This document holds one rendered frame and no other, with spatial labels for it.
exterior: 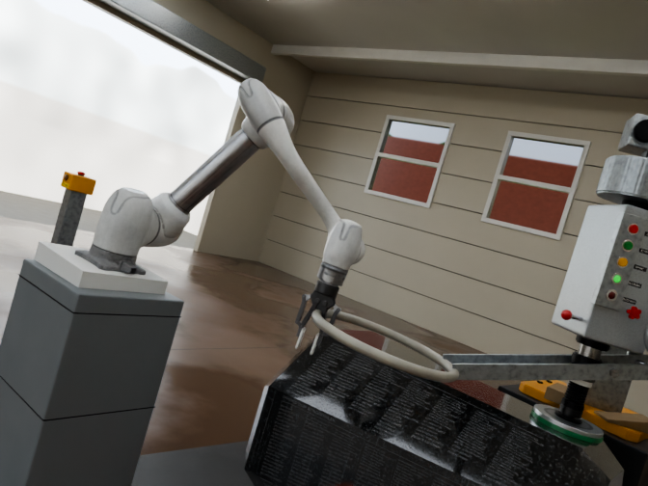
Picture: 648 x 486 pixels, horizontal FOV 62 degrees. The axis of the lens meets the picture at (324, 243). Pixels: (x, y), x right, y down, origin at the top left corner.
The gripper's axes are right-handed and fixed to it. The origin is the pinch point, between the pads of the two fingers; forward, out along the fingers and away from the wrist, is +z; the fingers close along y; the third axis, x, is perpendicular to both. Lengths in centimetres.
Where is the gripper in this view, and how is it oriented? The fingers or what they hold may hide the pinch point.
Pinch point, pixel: (307, 341)
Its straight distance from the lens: 176.0
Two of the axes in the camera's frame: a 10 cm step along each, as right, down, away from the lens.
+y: 9.2, 3.4, -1.9
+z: -3.4, 9.4, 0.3
